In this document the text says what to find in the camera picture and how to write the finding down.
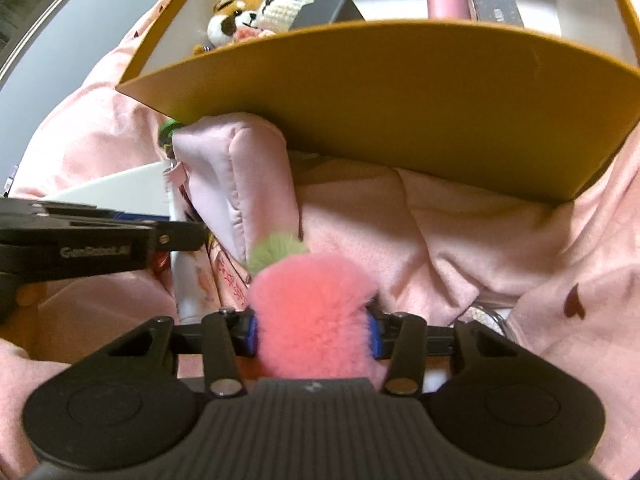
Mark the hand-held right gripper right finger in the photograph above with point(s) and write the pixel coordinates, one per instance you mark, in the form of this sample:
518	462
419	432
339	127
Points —
406	355

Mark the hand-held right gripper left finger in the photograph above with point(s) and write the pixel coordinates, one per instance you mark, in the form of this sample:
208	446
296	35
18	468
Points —
220	350

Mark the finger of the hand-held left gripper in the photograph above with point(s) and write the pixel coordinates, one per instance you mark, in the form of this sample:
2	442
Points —
125	212
180	237

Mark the white box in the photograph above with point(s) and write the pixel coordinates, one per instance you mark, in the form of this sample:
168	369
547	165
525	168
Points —
115	190

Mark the white hand cream tube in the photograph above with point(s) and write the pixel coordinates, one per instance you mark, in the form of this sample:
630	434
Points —
187	285

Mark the pink cloth pouch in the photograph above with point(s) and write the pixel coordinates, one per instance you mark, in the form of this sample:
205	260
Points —
225	170

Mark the pink fluffy peach toy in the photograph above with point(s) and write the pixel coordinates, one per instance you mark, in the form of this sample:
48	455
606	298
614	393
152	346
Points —
310	310

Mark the orange cardboard box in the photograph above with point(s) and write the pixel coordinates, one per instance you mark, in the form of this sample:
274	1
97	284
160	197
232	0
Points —
400	110

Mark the dark grey box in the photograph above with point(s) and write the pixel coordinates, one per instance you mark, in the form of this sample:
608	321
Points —
327	10

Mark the gold box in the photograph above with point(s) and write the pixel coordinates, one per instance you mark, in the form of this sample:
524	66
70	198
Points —
495	7

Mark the pink printed packet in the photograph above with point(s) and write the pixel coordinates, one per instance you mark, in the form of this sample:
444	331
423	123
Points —
225	280

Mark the clear plastic packet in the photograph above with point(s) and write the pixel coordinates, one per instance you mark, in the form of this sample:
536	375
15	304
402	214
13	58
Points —
487	317

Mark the pink printed bed sheet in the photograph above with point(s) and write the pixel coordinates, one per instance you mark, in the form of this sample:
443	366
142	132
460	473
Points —
450	240

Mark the fox plush toy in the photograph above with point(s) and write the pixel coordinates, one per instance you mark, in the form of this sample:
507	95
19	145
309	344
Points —
235	15

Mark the white crocheted bunny toy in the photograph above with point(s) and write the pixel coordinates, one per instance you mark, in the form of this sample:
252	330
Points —
290	2

